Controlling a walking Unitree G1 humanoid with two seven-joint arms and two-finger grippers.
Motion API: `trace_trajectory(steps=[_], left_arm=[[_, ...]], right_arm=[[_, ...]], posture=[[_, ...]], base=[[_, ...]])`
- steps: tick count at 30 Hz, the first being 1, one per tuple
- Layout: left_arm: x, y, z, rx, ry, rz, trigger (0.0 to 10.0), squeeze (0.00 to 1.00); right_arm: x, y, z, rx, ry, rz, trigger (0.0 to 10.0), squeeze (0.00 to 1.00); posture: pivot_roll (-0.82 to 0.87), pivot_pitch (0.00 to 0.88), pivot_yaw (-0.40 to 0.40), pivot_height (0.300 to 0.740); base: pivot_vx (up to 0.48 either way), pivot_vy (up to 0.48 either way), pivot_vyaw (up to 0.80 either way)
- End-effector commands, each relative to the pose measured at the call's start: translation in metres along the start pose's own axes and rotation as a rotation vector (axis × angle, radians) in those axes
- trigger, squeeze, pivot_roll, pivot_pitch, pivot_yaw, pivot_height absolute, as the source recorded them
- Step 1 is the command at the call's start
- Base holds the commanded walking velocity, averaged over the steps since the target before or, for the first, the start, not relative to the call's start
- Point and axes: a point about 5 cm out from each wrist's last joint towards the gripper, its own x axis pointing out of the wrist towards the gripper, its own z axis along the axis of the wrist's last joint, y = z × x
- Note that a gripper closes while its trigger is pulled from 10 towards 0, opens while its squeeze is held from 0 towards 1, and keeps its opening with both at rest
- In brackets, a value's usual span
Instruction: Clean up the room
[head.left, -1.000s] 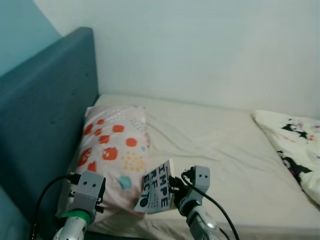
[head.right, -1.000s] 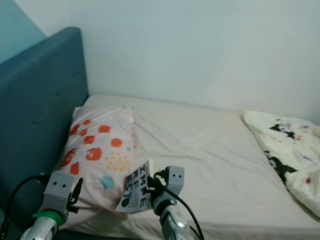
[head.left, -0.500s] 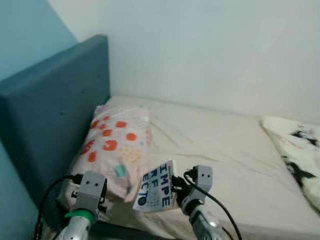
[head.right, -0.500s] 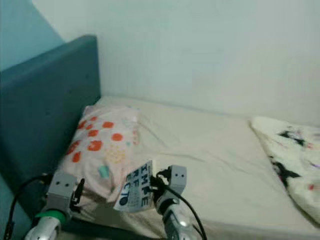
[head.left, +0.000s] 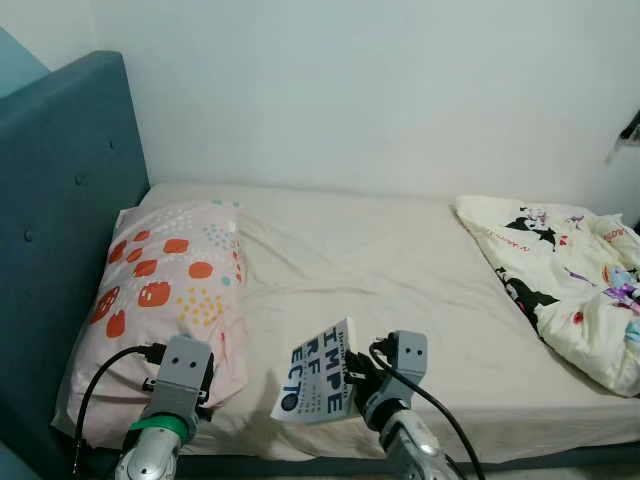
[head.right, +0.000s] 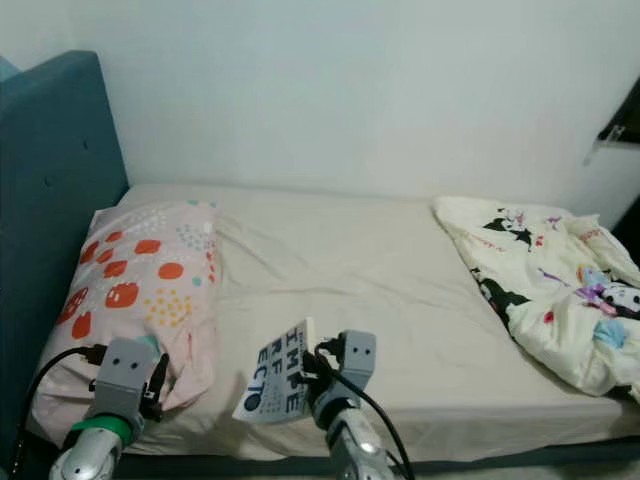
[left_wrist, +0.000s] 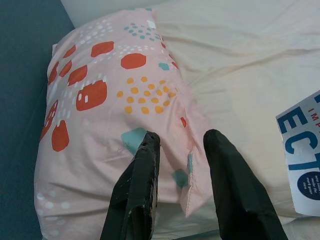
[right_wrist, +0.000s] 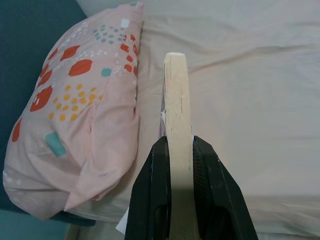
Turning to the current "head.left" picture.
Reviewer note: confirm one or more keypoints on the white book blue lettering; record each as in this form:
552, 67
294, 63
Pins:
318, 375

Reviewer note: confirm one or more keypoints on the pink strawberry print pillow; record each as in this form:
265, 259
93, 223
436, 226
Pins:
160, 280

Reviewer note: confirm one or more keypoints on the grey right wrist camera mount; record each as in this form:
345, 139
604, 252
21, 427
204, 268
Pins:
408, 352

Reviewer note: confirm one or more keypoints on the dark window blind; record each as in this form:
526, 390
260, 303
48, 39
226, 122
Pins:
632, 128

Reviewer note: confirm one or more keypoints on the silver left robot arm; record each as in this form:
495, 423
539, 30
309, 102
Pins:
150, 455

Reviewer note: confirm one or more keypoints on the clear blind wand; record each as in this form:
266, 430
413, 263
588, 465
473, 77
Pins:
617, 150

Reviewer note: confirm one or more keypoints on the cream cartoon print duvet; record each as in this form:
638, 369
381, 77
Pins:
560, 290

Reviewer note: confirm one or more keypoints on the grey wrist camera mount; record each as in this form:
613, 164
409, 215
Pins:
408, 352
183, 368

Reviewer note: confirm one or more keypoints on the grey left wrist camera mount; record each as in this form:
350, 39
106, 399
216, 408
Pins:
183, 368

